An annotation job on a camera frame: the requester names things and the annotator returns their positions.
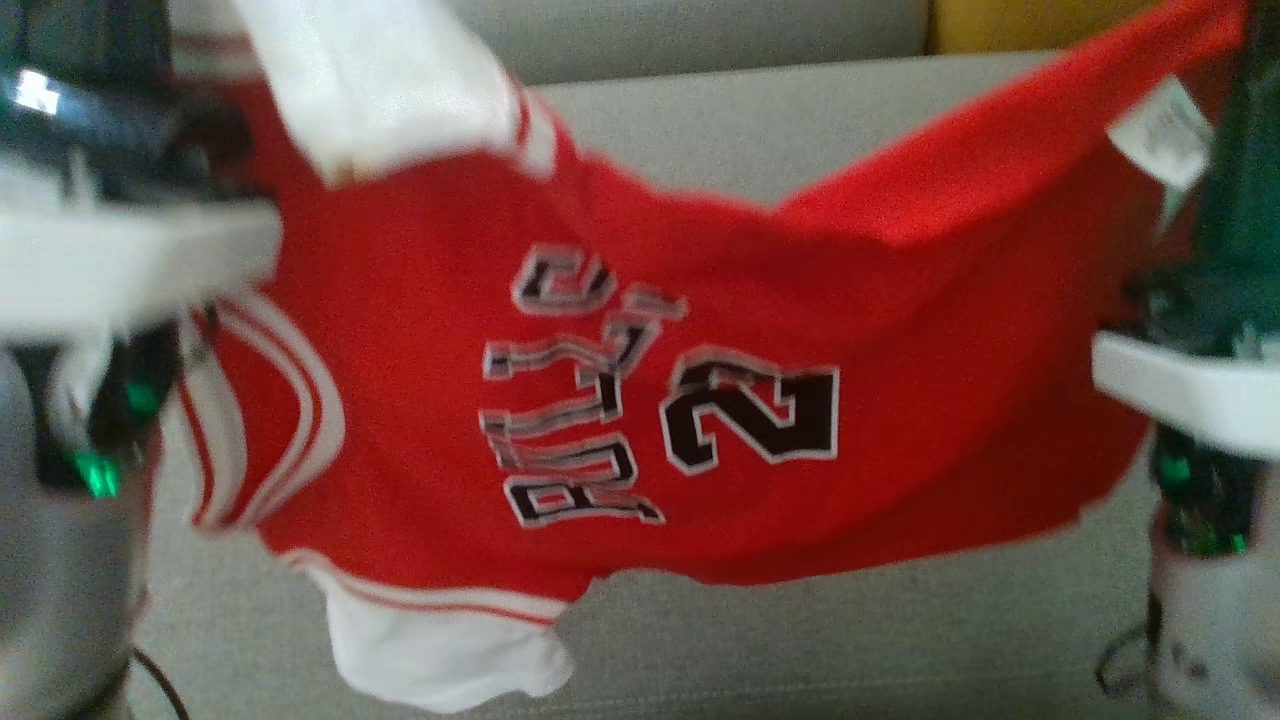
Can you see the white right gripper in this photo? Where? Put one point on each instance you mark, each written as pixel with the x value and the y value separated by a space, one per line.
pixel 1190 395

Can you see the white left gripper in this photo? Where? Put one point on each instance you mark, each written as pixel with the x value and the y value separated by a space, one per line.
pixel 120 270

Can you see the red basketball jersey white sleeves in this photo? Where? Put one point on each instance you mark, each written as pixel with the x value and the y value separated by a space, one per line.
pixel 640 400

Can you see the yellow sofa cushion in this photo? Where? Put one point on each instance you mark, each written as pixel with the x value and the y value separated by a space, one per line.
pixel 1030 22

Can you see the grey sofa cushion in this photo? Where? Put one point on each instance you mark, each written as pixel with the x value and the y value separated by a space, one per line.
pixel 700 35

